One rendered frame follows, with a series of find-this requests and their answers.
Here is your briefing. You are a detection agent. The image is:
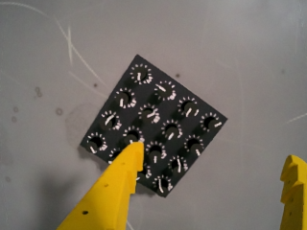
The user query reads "black knob box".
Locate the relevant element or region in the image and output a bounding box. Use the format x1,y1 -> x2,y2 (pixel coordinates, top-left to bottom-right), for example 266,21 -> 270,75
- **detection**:
80,54 -> 228,198

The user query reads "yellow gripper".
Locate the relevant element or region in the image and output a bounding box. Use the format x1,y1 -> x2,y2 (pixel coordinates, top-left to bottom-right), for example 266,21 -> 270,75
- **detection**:
56,142 -> 307,230

